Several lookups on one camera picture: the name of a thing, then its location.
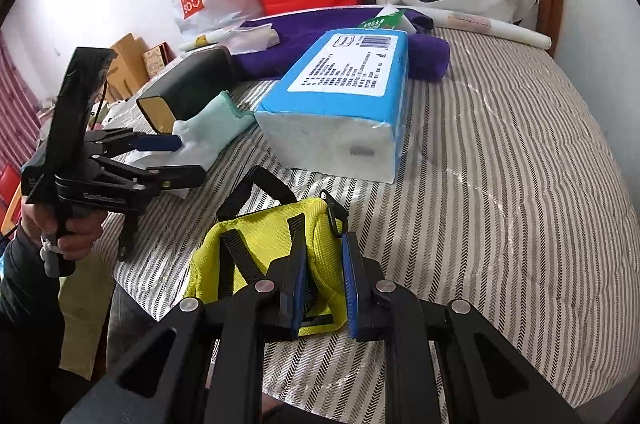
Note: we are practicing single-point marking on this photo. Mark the yellow black pouch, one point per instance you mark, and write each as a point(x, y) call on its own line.
point(261, 224)

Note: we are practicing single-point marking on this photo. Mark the rolled white poster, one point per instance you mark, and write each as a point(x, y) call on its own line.
point(318, 21)

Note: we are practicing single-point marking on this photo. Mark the white sponge block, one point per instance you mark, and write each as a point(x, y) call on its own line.
point(405, 25)

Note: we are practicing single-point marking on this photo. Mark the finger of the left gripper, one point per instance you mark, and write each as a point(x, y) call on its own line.
point(119, 183)
point(118, 141)

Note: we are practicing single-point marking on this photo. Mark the person's left hand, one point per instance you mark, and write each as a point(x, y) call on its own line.
point(81, 233)

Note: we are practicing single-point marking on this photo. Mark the mint green cloth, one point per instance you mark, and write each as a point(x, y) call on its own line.
point(208, 133)

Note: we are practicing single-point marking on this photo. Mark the pink striped curtain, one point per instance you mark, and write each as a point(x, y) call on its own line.
point(19, 123)

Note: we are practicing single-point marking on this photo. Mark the striped mattress pad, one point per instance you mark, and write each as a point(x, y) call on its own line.
point(507, 195)

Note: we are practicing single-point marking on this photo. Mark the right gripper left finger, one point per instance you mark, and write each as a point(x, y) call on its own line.
point(203, 363)

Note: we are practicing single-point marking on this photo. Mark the green bed sheet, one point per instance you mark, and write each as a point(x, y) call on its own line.
point(84, 298)

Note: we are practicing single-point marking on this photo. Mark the blue tissue pack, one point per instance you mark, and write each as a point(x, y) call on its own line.
point(338, 110)

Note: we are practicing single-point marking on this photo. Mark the brown patterned notebook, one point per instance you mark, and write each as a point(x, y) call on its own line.
point(157, 58)

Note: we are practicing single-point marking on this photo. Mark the green chopstick wrapper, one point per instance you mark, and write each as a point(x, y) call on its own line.
point(375, 22)

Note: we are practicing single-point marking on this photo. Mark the dark green tea box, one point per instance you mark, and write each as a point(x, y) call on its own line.
point(183, 91)

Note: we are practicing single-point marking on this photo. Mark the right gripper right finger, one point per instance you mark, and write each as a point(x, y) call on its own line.
point(443, 363)

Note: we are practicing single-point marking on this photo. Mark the person's left forearm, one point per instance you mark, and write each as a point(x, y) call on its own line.
point(32, 329)

